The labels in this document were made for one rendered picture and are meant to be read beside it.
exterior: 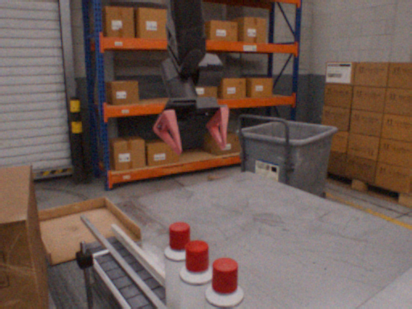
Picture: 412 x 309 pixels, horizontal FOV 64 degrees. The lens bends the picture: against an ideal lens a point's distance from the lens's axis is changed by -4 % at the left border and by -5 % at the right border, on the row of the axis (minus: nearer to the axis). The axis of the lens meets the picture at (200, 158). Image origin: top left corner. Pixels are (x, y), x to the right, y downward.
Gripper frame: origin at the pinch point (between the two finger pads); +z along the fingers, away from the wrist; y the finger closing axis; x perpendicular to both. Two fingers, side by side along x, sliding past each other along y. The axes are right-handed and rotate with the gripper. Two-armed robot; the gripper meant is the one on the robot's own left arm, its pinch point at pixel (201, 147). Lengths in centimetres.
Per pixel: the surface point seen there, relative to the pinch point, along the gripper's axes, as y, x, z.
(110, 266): -15.0, 30.2, 13.6
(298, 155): 157, 122, -39
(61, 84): 32, 289, -232
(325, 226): 53, 29, 20
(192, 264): -12.4, -7.5, 20.5
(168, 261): -12.8, -0.2, 18.7
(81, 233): -16, 56, -1
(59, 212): -20, 67, -13
